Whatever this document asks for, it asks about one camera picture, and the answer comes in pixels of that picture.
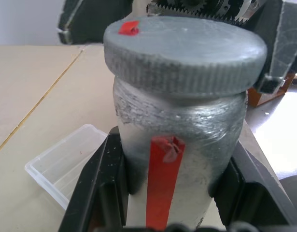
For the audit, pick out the grey jar with red tape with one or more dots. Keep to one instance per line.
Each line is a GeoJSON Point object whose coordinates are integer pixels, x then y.
{"type": "Point", "coordinates": [191, 135]}

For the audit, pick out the clear plastic box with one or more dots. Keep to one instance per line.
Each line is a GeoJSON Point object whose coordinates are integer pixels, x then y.
{"type": "Point", "coordinates": [59, 169]}

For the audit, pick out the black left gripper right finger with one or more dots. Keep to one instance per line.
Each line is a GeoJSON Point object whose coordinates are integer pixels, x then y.
{"type": "Point", "coordinates": [254, 193]}

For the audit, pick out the grey ribbed screw lid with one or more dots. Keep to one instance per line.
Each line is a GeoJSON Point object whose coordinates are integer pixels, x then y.
{"type": "Point", "coordinates": [182, 58]}

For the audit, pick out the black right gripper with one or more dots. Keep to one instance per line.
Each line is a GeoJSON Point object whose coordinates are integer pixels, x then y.
{"type": "Point", "coordinates": [201, 7]}

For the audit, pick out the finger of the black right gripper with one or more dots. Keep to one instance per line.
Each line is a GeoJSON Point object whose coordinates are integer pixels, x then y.
{"type": "Point", "coordinates": [281, 38]}
{"type": "Point", "coordinates": [90, 19]}

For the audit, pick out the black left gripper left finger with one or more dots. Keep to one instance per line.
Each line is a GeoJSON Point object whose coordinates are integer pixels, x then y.
{"type": "Point", "coordinates": [107, 174]}

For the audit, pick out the orange brown box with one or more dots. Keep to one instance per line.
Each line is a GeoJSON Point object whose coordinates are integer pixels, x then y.
{"type": "Point", "coordinates": [266, 94]}

